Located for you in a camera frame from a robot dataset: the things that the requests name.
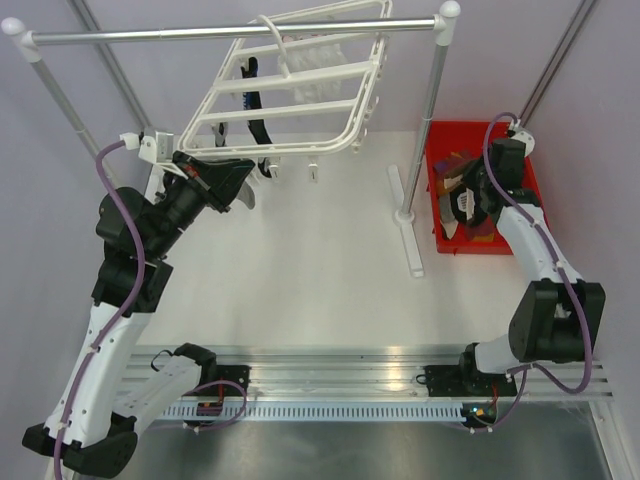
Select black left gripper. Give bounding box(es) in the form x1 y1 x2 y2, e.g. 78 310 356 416
145 149 254 257

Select purple striped sock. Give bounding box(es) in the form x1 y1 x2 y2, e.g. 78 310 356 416
434 151 474 197
463 219 496 243

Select black and blue patterned sock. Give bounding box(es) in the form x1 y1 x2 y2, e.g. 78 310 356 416
240 55 281 181

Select white plastic clip hanger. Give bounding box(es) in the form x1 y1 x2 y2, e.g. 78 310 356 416
175 1 393 182

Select brown and beige back sock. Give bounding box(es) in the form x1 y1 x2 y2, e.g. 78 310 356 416
442 174 464 193

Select grey sock with black stripes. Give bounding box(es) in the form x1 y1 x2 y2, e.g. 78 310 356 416
438 196 457 224

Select grey sock back row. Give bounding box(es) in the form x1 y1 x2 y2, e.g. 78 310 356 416
211 122 256 210

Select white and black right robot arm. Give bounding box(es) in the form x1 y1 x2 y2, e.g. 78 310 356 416
456 138 606 395

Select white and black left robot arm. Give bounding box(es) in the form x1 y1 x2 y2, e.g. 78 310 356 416
22 151 255 479

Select red plastic bin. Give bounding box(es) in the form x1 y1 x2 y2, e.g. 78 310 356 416
425 121 541 255

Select silver and white clothes rack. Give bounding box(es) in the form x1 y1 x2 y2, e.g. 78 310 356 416
1 1 461 278

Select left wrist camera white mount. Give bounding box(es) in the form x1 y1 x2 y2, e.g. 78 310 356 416
119 127 175 167

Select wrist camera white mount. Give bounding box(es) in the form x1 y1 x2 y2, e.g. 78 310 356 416
507 120 535 157
119 127 175 167

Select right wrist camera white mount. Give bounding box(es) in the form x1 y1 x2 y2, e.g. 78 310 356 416
507 120 535 157

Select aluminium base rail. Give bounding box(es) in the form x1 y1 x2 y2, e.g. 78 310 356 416
117 345 614 402

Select white slotted cable duct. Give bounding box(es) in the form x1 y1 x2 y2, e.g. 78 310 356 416
159 401 466 422

